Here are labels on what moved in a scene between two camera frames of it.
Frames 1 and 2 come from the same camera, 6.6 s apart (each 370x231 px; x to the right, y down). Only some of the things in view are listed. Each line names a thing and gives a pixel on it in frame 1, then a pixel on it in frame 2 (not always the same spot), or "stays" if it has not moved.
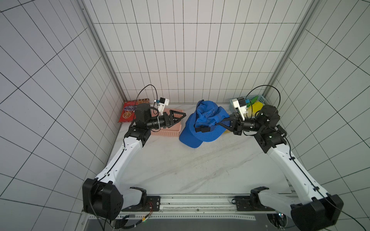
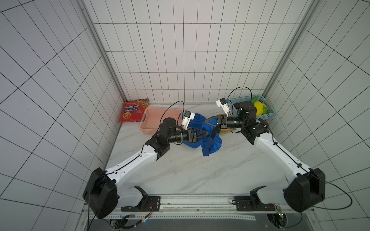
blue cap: (208, 113) → (211, 146)
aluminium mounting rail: (219, 207) stays
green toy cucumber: (248, 104) stays
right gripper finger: (233, 123) → (219, 120)
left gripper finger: (174, 120) → (205, 133)
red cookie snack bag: (129, 113) stays
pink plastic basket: (174, 130) stays
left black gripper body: (166, 122) → (191, 139)
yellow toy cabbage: (257, 106) stays
